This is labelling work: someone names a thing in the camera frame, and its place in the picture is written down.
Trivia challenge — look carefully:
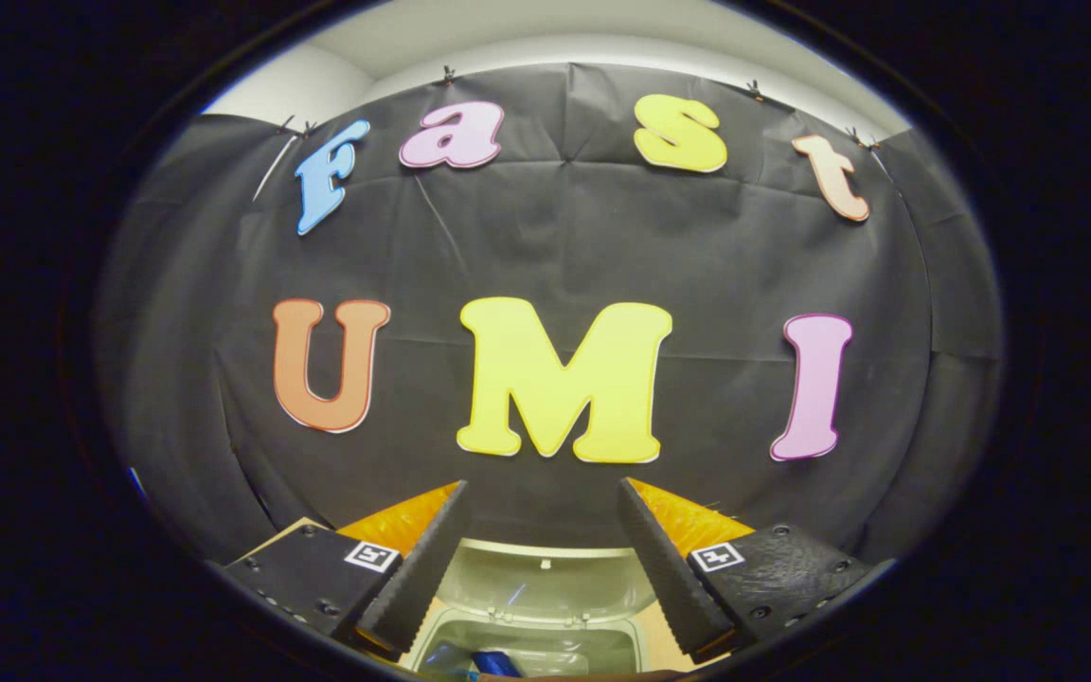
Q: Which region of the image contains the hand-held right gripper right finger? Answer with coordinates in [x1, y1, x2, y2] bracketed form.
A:
[616, 476, 887, 664]

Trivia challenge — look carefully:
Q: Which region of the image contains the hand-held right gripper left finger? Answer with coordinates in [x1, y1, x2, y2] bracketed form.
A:
[221, 479, 471, 662]

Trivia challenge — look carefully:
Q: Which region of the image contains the green desktop garbage bin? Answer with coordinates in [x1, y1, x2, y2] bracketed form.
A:
[408, 538, 665, 679]

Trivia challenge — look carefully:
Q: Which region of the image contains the blue paper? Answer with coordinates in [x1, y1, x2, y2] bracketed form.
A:
[472, 648, 524, 679]

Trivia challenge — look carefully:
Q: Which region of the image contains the wooden desktop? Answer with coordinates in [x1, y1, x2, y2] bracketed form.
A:
[238, 516, 707, 675]

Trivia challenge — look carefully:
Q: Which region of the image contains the black backdrop cloth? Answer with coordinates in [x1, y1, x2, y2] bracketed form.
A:
[96, 62, 1006, 569]

